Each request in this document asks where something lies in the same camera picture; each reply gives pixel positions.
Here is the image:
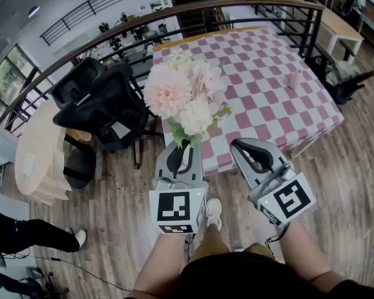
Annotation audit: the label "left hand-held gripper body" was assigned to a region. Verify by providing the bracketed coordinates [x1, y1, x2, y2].
[148, 176, 210, 235]

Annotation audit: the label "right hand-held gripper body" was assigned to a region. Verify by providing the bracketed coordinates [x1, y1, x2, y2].
[247, 162, 317, 230]

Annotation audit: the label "pink and white flower bouquet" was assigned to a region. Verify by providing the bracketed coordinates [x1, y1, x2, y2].
[142, 49, 234, 173]

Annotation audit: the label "small pink vase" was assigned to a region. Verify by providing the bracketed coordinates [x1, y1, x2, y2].
[283, 71, 303, 89]

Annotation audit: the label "person's left forearm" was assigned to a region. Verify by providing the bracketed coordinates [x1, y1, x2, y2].
[124, 232, 191, 299]

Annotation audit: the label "person's right forearm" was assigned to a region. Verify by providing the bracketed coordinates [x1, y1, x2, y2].
[279, 219, 345, 292]

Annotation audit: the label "wooden table with white legs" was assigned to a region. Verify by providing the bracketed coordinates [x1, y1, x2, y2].
[151, 26, 345, 177]

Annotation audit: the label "person's left white shoe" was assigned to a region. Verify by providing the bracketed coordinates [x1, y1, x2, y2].
[205, 197, 223, 232]

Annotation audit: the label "person's left leg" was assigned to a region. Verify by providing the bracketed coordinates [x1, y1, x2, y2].
[202, 221, 231, 245]

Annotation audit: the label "white paper label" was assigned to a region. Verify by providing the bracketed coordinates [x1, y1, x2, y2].
[110, 123, 132, 140]

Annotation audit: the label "person's olive shorts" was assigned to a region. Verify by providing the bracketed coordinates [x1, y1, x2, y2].
[189, 238, 275, 264]

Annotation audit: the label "pink white checkered tablecloth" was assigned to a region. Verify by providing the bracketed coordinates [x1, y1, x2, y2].
[151, 26, 345, 177]

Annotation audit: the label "black mesh office chair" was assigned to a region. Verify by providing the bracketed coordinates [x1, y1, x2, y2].
[51, 57, 163, 169]

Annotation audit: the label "person's black shirt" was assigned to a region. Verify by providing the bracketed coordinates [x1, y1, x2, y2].
[177, 250, 374, 299]

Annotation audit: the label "grey cloth bundle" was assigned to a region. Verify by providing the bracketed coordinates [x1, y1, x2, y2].
[325, 60, 360, 87]

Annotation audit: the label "round table with beige cloth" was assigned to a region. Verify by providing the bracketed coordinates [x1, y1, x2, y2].
[14, 104, 94, 205]

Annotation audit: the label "black railing with wooden handrail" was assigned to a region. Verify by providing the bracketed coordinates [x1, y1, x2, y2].
[0, 0, 327, 133]

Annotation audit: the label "wooden bench table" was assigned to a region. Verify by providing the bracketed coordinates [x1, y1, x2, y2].
[317, 7, 365, 64]

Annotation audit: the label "large glass window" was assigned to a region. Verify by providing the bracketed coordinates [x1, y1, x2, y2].
[0, 44, 40, 124]

